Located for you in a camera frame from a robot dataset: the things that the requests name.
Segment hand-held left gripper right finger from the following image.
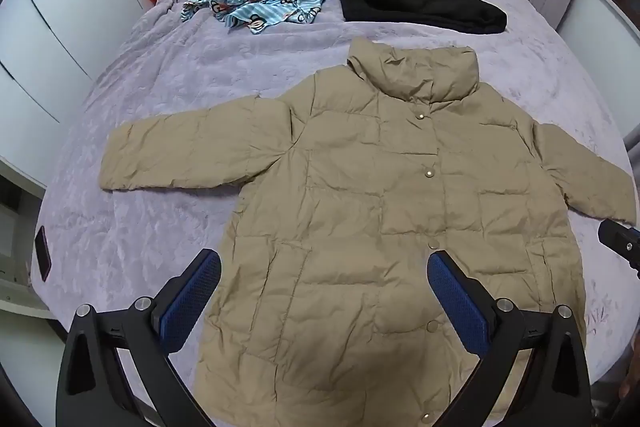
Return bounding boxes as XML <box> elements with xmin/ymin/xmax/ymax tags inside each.
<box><xmin>427</xmin><ymin>248</ymin><xmax>594</xmax><ymax>427</ymax></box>

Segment white wardrobe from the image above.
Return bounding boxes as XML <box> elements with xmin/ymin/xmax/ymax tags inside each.
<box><xmin>0</xmin><ymin>0</ymin><xmax>201</xmax><ymax>188</ymax></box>

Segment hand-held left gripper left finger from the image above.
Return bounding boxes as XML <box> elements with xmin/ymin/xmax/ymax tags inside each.
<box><xmin>55</xmin><ymin>248</ymin><xmax>223</xmax><ymax>427</ymax></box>

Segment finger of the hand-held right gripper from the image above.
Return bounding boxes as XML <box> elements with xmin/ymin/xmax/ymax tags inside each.
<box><xmin>597</xmin><ymin>218</ymin><xmax>640</xmax><ymax>280</ymax></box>

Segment white bedside cabinet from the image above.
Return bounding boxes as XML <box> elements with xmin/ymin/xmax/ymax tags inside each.
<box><xmin>0</xmin><ymin>157</ymin><xmax>57</xmax><ymax>320</ymax></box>

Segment dark smartphone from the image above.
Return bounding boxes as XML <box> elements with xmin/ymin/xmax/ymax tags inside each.
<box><xmin>33</xmin><ymin>225</ymin><xmax>54</xmax><ymax>283</ymax></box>

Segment black folded garment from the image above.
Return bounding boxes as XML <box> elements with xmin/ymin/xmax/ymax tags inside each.
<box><xmin>334</xmin><ymin>0</ymin><xmax>508</xmax><ymax>35</ymax></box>

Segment khaki puffer jacket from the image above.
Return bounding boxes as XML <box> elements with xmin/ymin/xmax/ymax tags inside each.
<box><xmin>99</xmin><ymin>38</ymin><xmax>637</xmax><ymax>427</ymax></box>

